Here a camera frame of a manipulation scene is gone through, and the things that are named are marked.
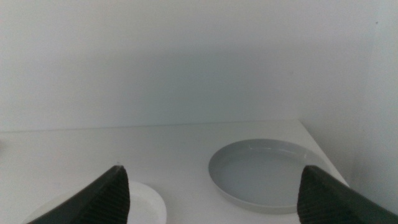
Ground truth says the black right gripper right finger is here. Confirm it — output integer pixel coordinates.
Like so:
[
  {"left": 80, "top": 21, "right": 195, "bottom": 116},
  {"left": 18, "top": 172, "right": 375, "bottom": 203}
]
[{"left": 297, "top": 165, "right": 398, "bottom": 224}]

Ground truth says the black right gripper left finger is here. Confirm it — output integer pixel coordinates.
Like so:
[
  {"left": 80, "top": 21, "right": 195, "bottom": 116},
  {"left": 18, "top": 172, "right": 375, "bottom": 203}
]
[{"left": 27, "top": 165, "right": 131, "bottom": 224}]

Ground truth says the grey shallow bowl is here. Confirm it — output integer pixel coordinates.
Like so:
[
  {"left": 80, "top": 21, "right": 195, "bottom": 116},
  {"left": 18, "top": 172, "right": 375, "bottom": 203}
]
[{"left": 208, "top": 138, "right": 332, "bottom": 215}]

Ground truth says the white shallow bowl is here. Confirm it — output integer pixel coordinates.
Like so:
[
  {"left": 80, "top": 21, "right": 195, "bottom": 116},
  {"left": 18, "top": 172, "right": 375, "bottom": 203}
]
[{"left": 21, "top": 180, "right": 168, "bottom": 224}]

